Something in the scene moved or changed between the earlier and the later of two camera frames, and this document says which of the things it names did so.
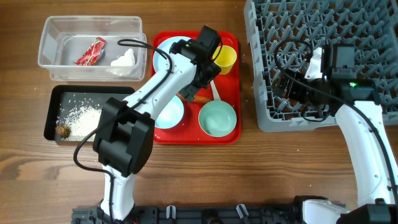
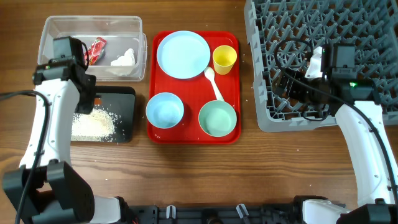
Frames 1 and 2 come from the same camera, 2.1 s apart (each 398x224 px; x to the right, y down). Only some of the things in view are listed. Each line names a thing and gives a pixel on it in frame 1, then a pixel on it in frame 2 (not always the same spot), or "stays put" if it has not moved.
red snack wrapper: [93, 53] stays put
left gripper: [213, 70] → [84, 106]
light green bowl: [217, 118] stays put
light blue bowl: [171, 116] stays put
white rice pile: [83, 121] stays put
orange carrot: [201, 99] → [97, 101]
